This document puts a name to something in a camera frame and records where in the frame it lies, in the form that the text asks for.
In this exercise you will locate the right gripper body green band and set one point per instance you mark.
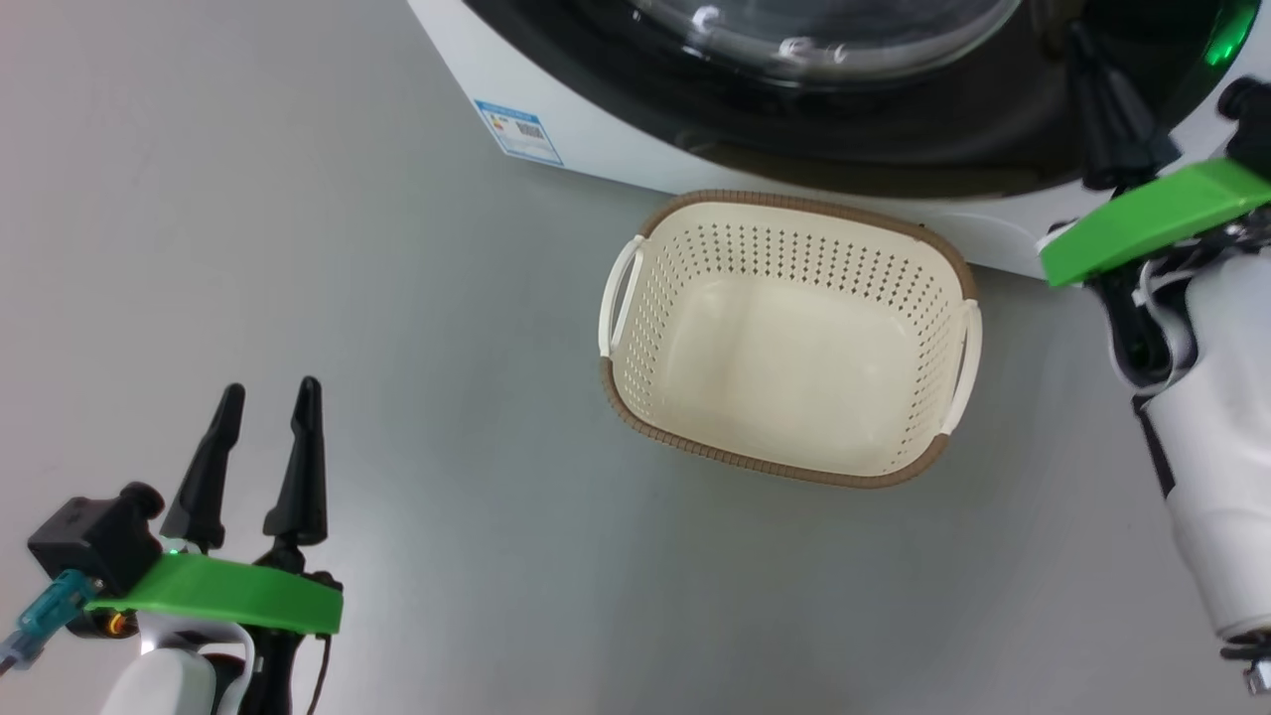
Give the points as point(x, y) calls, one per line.
point(1152, 218)

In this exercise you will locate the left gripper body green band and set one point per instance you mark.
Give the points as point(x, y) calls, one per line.
point(218, 591)

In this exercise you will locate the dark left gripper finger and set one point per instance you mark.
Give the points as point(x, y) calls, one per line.
point(303, 487)
point(204, 497)

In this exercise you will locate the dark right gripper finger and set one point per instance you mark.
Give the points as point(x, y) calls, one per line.
point(1100, 129)
point(1142, 139)

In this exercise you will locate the black round washing machine door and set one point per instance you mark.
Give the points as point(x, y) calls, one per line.
point(894, 139)

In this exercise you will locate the cream perforated laundry basket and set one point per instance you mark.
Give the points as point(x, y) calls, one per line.
point(794, 367)

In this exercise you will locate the white front-load washing machine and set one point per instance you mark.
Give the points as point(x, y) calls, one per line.
point(616, 159)

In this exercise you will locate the blue energy label sticker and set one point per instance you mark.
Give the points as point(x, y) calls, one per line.
point(518, 132)

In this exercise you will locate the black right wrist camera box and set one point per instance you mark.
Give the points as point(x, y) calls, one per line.
point(1253, 124)

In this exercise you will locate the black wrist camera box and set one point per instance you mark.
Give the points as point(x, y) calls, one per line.
point(1253, 124)
point(94, 541)

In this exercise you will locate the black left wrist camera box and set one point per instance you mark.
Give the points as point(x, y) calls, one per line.
point(94, 541)

